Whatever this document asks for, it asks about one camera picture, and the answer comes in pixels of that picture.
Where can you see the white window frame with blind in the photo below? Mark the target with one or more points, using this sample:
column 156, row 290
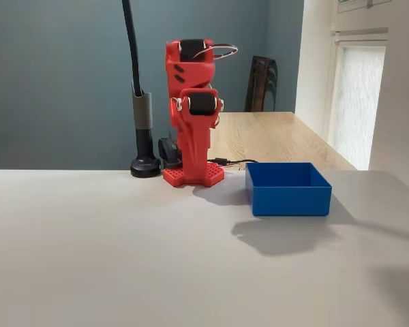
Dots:
column 358, row 102

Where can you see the blue plastic bin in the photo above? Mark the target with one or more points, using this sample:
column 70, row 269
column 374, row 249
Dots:
column 289, row 201

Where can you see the black table clamp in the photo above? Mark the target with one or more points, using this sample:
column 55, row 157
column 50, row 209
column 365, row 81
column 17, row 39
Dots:
column 166, row 150

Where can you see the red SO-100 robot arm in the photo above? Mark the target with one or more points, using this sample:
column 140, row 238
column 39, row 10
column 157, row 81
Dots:
column 191, row 71

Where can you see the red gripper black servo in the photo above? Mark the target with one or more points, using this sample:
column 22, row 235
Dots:
column 193, row 141

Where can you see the black gooseneck stand with base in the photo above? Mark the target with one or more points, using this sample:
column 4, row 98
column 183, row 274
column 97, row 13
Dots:
column 144, row 163

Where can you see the grey sleeve on stand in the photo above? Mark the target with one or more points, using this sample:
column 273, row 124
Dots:
column 142, row 110

